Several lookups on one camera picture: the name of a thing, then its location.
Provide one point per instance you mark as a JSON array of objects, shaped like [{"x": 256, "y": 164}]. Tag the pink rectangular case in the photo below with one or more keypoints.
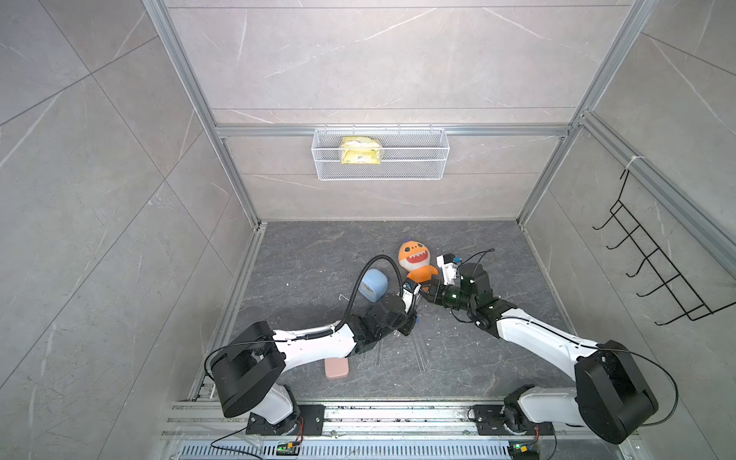
[{"x": 336, "y": 368}]

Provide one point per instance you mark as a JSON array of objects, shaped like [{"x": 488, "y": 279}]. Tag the orange shark plush toy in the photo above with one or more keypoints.
[{"x": 414, "y": 257}]

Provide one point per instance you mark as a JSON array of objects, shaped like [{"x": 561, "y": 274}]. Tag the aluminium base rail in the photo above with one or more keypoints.
[{"x": 378, "y": 430}]

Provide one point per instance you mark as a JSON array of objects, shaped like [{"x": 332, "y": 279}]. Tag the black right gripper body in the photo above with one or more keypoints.
[{"x": 451, "y": 296}]

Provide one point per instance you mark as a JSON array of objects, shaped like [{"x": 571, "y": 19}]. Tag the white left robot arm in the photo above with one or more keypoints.
[{"x": 246, "y": 371}]

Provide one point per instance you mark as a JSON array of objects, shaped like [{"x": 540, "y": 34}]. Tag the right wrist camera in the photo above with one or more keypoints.
[{"x": 448, "y": 267}]

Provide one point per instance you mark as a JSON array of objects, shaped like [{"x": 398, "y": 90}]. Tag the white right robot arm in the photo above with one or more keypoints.
[{"x": 609, "y": 396}]

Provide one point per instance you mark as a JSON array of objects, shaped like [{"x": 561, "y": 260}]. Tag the white wire mesh basket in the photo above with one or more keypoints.
[{"x": 408, "y": 154}]

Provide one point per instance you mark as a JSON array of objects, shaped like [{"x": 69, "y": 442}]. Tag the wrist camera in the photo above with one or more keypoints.
[
  {"x": 410, "y": 290},
  {"x": 448, "y": 267}
]

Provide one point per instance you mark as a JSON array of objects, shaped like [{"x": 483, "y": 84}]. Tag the black wire hook rack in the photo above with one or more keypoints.
[{"x": 690, "y": 305}]

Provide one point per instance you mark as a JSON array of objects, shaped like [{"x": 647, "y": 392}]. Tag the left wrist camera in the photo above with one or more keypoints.
[{"x": 410, "y": 290}]

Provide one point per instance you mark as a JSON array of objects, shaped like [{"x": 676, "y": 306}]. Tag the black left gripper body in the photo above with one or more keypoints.
[{"x": 402, "y": 324}]

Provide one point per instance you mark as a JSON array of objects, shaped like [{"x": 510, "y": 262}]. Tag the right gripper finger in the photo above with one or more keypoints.
[
  {"x": 426, "y": 287},
  {"x": 431, "y": 298}
]

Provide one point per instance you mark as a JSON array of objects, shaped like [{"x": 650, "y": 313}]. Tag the light blue plastic cup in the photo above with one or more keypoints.
[{"x": 373, "y": 285}]

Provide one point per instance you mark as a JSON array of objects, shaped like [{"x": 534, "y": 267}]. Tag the yellow packet in basket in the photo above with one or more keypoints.
[{"x": 360, "y": 150}]

